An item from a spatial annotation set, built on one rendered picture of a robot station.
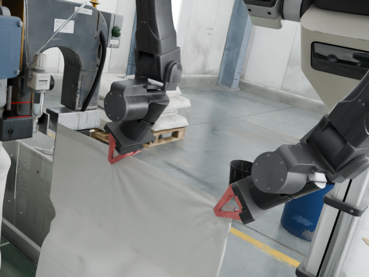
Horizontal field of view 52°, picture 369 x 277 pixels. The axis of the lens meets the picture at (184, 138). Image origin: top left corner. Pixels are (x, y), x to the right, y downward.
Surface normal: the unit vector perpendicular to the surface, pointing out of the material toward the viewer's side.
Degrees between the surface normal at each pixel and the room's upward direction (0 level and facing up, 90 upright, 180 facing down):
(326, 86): 130
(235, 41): 90
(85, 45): 90
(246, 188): 46
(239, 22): 90
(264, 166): 79
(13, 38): 90
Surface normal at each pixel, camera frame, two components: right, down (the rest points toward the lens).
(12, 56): 0.96, 0.24
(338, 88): -0.57, 0.70
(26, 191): -0.59, 0.13
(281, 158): -0.69, -0.12
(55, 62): 0.79, 0.32
